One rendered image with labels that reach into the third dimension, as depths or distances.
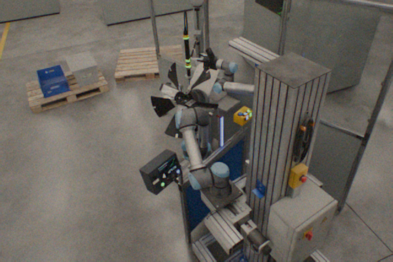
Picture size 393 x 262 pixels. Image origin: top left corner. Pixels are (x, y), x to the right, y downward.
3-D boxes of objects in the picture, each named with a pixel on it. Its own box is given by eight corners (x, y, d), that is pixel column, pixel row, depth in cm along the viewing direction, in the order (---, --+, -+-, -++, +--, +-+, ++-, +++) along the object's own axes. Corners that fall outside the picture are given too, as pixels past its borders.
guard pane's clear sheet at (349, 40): (159, 53, 397) (147, -32, 336) (364, 135, 256) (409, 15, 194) (158, 53, 397) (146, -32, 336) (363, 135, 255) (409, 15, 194)
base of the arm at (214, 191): (236, 192, 213) (236, 182, 207) (218, 202, 207) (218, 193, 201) (222, 178, 223) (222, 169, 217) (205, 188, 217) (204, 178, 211)
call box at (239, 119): (243, 114, 292) (244, 105, 285) (252, 118, 286) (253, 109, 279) (233, 123, 283) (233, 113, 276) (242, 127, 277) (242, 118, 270)
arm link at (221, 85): (274, 105, 201) (213, 95, 230) (281, 97, 207) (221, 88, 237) (272, 89, 195) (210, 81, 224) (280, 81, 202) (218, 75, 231)
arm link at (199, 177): (215, 185, 197) (194, 105, 209) (193, 191, 194) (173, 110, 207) (212, 186, 208) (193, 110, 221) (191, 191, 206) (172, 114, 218)
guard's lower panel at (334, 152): (166, 110, 458) (158, 54, 403) (342, 207, 312) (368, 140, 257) (164, 111, 456) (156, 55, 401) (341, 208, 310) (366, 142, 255)
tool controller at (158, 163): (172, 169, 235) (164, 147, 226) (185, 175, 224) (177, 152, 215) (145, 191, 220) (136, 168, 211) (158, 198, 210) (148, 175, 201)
